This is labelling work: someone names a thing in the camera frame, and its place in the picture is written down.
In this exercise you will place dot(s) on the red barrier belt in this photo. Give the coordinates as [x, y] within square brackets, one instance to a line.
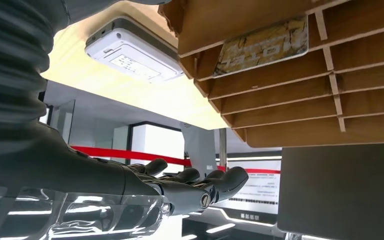
[112, 153]

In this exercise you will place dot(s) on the grey card reader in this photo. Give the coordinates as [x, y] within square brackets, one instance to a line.
[135, 56]

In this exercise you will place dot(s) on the metal stanchion post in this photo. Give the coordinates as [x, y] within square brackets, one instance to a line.
[223, 145]

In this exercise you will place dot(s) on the grey floor kiosk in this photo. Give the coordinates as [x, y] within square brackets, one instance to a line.
[198, 149]

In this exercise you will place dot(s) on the wooden card organizer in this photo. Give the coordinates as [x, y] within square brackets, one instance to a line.
[278, 109]

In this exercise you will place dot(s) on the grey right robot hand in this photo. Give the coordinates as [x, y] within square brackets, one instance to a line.
[62, 172]

